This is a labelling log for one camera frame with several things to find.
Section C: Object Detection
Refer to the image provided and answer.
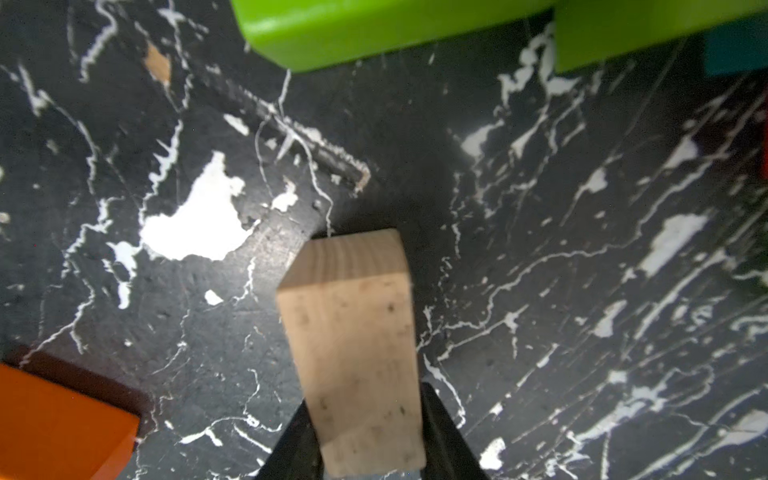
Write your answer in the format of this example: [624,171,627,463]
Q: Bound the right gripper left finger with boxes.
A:
[254,401,324,480]

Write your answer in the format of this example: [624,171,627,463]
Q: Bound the orange block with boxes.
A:
[1,365,139,479]

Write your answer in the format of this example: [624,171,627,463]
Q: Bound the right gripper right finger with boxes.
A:
[420,382,489,480]

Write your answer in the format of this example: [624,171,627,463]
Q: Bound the natural wood block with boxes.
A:
[276,229,426,478]

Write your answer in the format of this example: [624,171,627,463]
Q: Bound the green block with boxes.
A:
[554,0,767,72]
[231,0,554,72]

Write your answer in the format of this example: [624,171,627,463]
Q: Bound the teal triangle block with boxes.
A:
[704,12,767,76]

